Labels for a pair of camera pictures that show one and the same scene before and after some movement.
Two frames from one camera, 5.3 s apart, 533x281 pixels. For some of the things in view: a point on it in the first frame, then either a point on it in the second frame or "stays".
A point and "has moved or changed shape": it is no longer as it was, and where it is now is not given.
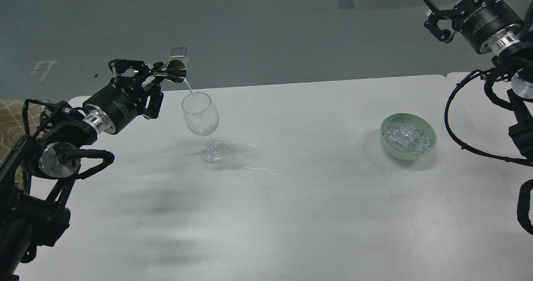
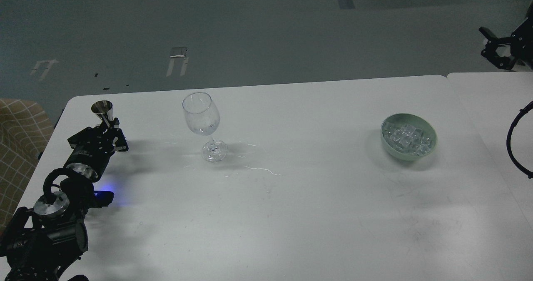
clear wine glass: [202, 118] stays
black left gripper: [123, 95] -> [88, 158]
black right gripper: [478, 16] -> [490, 51]
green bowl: [407, 137] stays
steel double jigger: [175, 71] has moved or changed shape
